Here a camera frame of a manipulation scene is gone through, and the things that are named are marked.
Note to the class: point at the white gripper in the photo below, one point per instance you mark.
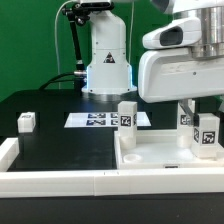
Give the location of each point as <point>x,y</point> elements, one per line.
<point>172,74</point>

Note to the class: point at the white square tabletop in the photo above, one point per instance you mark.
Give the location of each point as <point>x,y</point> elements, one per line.
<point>157,149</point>

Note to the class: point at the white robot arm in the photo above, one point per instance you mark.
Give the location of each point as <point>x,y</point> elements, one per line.
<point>197,25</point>

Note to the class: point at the white AprilTag base sheet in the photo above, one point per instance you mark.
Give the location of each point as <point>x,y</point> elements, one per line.
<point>101,119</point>

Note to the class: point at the white U-shaped obstacle fence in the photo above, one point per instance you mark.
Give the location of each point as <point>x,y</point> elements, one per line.
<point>103,182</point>

